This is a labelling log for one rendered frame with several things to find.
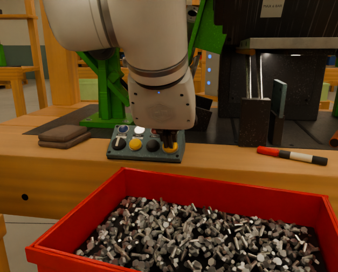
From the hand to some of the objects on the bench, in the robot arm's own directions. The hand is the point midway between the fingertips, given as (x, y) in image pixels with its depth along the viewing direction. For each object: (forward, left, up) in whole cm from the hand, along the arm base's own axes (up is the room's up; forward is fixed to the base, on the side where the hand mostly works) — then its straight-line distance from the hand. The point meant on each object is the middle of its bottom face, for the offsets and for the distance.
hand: (168, 136), depth 51 cm
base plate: (+35, -12, -9) cm, 38 cm away
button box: (+4, +6, -9) cm, 12 cm away
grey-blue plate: (+20, -22, -7) cm, 30 cm away
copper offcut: (+21, -36, -7) cm, 42 cm away
